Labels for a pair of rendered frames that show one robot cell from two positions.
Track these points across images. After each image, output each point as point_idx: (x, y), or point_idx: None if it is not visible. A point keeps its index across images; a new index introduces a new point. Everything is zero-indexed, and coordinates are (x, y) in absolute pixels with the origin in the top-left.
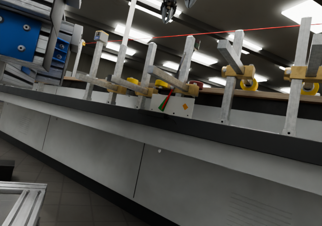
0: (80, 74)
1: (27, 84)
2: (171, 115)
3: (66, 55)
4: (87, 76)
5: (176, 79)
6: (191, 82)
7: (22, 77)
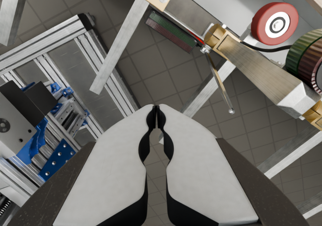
0: (9, 43)
1: (61, 128)
2: (201, 43)
3: (38, 123)
4: (11, 28)
5: (202, 104)
6: (257, 38)
7: (72, 144)
